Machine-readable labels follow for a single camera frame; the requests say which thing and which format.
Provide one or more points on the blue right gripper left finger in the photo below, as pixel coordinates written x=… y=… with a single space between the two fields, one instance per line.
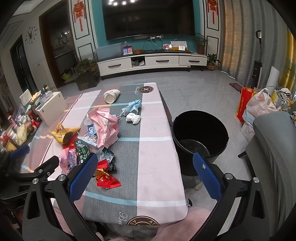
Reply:
x=80 y=176

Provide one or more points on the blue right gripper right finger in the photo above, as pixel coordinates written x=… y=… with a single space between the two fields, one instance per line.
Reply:
x=208 y=177

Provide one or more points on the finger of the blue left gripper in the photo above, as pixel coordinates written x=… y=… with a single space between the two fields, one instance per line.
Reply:
x=48 y=167
x=19 y=153

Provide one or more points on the pink small wrapper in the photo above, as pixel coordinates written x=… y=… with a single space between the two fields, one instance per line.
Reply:
x=68 y=160

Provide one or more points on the small red snack wrapper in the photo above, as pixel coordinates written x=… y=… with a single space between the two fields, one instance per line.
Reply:
x=103 y=178

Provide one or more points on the green snack wrapper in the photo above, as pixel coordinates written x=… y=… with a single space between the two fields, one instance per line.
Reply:
x=82 y=151

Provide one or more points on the yellow snack bag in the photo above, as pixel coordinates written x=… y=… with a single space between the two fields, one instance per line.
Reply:
x=63 y=135

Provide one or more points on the blue white bread wrapper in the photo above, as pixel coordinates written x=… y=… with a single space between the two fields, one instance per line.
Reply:
x=90 y=137

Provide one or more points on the pink plastic bag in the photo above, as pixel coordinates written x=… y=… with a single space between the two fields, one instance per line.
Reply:
x=106 y=126

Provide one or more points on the white tissue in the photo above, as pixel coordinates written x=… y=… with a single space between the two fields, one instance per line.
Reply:
x=133 y=118

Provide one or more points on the white paper cup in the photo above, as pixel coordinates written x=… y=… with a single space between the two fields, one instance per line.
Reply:
x=110 y=96

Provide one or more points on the blue face mask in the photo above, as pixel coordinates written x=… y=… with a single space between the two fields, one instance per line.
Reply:
x=132 y=107

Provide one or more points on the red cigarette carton box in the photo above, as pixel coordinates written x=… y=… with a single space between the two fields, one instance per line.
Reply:
x=70 y=144

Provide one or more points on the black round trash bin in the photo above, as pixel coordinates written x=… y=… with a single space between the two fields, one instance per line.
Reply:
x=198 y=131

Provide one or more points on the white storage box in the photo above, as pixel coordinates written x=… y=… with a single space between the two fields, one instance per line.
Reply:
x=52 y=108

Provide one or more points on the white plastic bag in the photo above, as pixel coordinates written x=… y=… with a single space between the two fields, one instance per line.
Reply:
x=260 y=104

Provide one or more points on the red shopping bag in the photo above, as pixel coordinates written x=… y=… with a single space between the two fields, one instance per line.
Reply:
x=245 y=95

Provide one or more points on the leafy plant in black planter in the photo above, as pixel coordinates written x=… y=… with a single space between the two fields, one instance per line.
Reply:
x=88 y=74

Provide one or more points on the clothes pile on sofa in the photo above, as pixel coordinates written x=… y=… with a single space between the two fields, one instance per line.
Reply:
x=283 y=99

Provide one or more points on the potted plant on floor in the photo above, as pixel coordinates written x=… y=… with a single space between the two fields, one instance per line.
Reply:
x=211 y=61

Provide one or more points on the white tv cabinet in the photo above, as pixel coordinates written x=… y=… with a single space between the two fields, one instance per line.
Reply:
x=150 y=61

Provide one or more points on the upright vacuum cleaner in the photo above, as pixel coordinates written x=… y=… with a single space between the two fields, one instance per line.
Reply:
x=257 y=68

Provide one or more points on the potted plant on cabinet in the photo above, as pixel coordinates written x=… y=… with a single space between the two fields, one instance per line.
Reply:
x=201 y=43

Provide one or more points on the red chinese knot left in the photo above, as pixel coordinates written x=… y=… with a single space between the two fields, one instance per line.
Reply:
x=79 y=13

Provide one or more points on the red chinese knot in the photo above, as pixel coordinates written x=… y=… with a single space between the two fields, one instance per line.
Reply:
x=79 y=13
x=213 y=10

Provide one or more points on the window curtain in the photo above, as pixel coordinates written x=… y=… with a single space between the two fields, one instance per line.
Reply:
x=254 y=30

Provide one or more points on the large black television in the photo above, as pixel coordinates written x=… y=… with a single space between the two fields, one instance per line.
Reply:
x=134 y=18

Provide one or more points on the red chinese knot right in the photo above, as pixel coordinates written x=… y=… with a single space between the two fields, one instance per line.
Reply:
x=213 y=10

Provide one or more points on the wall clock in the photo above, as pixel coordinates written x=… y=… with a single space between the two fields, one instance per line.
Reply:
x=31 y=34

